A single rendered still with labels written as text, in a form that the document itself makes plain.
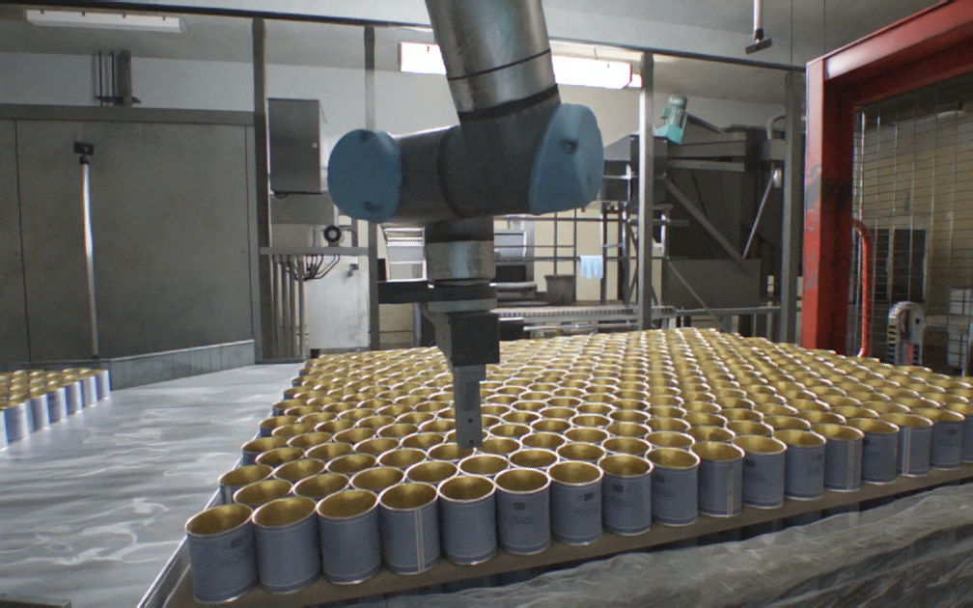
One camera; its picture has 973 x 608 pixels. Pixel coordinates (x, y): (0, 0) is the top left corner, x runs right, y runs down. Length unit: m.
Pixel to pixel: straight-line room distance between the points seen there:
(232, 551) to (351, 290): 2.98
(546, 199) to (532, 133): 0.05
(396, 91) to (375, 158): 8.92
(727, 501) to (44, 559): 0.88
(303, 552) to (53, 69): 10.13
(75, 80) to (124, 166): 6.83
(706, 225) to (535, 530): 4.41
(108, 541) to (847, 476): 1.02
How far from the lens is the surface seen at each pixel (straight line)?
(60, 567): 0.85
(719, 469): 0.73
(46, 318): 3.72
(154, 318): 3.47
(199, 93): 9.65
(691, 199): 4.88
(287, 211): 3.12
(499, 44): 0.35
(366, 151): 0.42
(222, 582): 0.65
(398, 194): 0.41
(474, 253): 0.51
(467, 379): 0.51
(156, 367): 1.91
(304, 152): 3.05
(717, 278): 5.02
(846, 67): 1.83
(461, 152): 0.38
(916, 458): 0.99
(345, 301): 3.53
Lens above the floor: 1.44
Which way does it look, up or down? 4 degrees down
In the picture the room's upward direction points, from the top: straight up
